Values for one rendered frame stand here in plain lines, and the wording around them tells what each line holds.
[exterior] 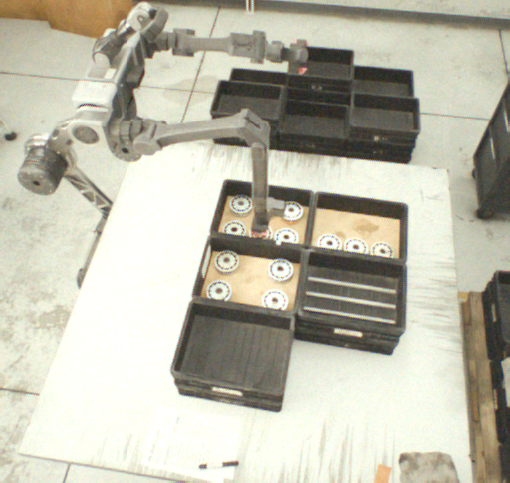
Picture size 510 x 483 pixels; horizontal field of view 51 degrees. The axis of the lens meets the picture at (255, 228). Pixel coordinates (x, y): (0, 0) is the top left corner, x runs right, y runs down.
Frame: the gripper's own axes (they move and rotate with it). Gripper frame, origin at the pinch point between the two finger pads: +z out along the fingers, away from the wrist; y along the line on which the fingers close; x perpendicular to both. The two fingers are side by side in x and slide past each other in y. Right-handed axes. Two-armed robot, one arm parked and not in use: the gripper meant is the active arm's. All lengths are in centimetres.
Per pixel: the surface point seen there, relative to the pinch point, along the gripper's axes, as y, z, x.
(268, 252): -9.6, -0.8, -4.9
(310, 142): 100, 46, -10
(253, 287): -24.0, 3.9, -1.4
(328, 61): 168, 38, -13
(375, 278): -11, 5, -49
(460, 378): -41, 18, -86
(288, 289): -22.3, 4.0, -15.3
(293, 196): 20.4, -1.4, -10.5
